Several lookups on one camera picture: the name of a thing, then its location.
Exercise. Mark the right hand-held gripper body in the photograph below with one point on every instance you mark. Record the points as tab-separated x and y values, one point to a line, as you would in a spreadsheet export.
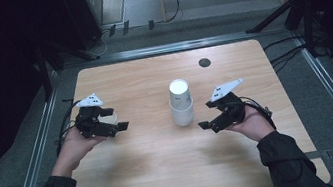
234	108

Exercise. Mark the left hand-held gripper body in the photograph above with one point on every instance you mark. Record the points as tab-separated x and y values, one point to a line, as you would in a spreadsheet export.
88	122

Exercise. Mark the single white paper cup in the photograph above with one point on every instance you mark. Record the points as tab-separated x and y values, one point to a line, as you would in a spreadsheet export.
112	119

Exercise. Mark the stack of white paper cups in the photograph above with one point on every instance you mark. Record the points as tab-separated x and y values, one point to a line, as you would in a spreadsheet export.
182	111

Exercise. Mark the person's right hand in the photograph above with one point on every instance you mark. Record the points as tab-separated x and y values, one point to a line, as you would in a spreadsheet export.
255	125

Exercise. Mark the person's left hand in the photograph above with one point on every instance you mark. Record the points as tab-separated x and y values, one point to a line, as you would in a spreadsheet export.
72	150

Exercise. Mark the black round table grommet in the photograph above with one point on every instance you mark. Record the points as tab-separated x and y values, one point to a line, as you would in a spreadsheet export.
204	62

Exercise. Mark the black metal stand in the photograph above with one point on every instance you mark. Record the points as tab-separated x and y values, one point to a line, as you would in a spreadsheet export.
45	75

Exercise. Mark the grey tape strip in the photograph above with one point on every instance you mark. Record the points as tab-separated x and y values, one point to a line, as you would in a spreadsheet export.
314	154

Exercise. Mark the black cabinet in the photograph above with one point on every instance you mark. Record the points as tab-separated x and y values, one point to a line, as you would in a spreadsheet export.
82	12

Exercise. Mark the black tripod stand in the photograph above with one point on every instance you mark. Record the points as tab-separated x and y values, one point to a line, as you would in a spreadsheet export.
295	2

